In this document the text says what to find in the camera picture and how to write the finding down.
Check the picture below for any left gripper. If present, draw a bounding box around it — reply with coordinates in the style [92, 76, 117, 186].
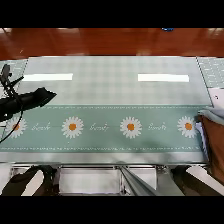
[29, 87, 58, 108]

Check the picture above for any pale grey garment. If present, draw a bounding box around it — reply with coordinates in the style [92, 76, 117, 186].
[197, 106, 224, 126]

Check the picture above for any white garment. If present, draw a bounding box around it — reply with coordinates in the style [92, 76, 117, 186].
[208, 87, 224, 111]

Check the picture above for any brown garment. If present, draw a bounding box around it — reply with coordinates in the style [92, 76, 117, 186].
[199, 115, 224, 186]

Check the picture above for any black cable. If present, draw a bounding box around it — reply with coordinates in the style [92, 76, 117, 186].
[0, 98, 25, 144]

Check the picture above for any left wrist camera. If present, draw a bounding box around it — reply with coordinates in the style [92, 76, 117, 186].
[0, 63, 25, 98]

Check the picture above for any silver frame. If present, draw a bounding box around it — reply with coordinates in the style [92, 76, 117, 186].
[0, 161, 224, 197]

